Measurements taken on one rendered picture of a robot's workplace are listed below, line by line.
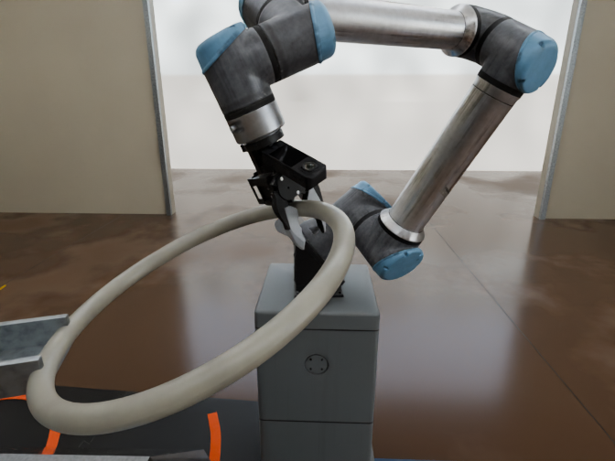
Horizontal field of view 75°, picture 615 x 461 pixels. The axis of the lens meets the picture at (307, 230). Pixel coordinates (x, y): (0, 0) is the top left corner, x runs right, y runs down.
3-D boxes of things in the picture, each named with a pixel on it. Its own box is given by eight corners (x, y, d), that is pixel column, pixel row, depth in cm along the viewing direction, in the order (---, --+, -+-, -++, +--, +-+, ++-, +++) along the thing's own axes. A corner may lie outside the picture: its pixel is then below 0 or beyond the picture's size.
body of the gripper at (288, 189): (287, 188, 79) (262, 131, 74) (317, 187, 72) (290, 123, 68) (259, 208, 75) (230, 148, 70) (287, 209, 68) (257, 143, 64)
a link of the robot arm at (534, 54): (378, 246, 139) (526, 26, 98) (407, 284, 129) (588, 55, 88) (344, 247, 130) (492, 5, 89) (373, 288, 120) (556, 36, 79)
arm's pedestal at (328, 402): (265, 419, 195) (259, 257, 169) (369, 423, 194) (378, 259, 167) (247, 521, 148) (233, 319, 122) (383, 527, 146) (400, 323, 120)
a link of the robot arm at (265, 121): (285, 94, 66) (242, 117, 61) (296, 123, 68) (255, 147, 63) (255, 105, 73) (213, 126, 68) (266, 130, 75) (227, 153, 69)
